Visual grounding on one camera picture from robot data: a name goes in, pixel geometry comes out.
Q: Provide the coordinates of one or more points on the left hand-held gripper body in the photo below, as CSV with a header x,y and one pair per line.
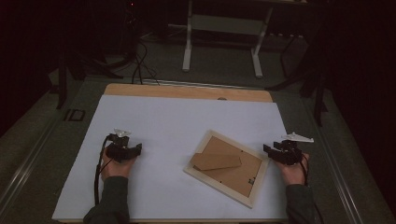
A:
x,y
120,151

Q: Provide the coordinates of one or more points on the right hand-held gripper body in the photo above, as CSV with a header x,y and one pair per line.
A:
x,y
288,152

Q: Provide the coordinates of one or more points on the wooden picture frame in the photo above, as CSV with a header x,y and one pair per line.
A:
x,y
232,180

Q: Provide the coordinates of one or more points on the person's left hand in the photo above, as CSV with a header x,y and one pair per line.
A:
x,y
116,169

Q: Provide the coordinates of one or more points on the person's right hand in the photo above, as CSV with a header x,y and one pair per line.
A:
x,y
292,174

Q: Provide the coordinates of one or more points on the white table mat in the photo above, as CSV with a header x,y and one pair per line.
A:
x,y
174,124

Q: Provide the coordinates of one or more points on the black metal stand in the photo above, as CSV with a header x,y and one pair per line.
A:
x,y
62,81
319,93

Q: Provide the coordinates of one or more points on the metal floor rail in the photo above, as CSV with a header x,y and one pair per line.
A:
x,y
25,168
339,174

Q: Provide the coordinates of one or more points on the black floor bracket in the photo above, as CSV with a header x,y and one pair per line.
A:
x,y
74,115

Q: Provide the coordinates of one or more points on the white metal desk frame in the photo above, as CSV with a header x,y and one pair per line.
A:
x,y
224,25

